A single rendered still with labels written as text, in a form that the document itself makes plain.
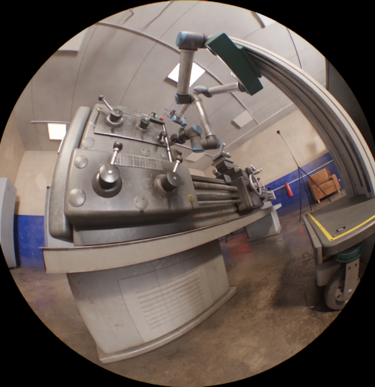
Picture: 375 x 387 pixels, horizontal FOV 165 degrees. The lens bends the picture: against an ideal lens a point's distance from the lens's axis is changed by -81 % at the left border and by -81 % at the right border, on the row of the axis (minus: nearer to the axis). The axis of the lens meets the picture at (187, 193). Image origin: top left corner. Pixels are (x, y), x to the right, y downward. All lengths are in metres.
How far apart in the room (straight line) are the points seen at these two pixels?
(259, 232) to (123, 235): 2.18
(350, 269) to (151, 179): 0.73
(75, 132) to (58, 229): 0.45
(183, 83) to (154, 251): 1.22
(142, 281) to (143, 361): 0.35
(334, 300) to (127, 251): 0.69
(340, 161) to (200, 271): 0.92
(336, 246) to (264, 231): 2.08
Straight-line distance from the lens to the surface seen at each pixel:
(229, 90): 1.70
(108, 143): 0.70
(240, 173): 1.23
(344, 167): 0.85
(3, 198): 3.67
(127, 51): 2.98
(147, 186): 0.47
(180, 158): 0.52
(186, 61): 1.20
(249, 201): 1.13
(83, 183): 0.43
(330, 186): 4.60
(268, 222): 2.34
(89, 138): 0.71
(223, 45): 1.07
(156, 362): 0.60
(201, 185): 0.78
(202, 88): 1.84
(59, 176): 0.61
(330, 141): 0.87
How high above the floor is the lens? 0.46
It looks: 17 degrees up
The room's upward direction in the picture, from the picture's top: 14 degrees counter-clockwise
